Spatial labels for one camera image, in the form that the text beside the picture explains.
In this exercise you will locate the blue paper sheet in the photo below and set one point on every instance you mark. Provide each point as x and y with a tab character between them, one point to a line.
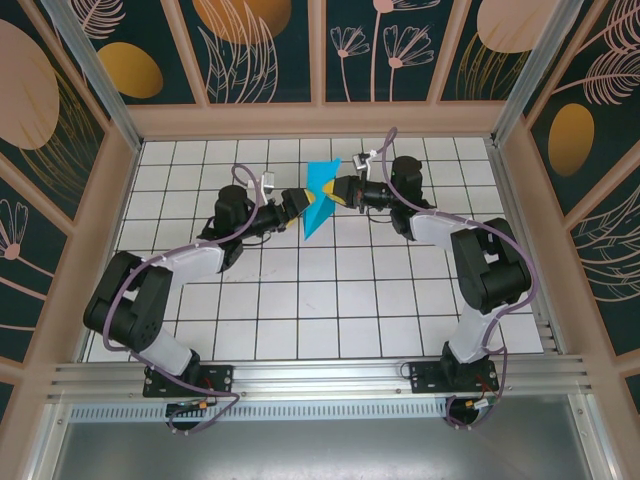
317	215

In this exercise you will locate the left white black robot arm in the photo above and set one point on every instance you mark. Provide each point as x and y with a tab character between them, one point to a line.
150	300

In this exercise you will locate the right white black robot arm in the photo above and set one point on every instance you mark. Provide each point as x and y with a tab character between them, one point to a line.
480	280

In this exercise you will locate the grey metal sheet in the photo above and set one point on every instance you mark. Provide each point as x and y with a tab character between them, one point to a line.
320	450

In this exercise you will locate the yellow power connector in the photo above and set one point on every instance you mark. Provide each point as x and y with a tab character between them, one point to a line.
470	403
202	404

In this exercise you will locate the aluminium side rail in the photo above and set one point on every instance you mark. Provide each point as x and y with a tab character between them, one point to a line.
525	250

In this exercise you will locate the aluminium mounting rail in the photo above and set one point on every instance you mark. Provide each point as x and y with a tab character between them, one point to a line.
320	375

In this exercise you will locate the aluminium frame post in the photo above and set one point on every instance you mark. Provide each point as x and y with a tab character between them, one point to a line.
535	70
95	75

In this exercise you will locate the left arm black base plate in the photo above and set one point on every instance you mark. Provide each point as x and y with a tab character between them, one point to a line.
220	379

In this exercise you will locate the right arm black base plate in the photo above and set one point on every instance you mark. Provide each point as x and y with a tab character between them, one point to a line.
425	377

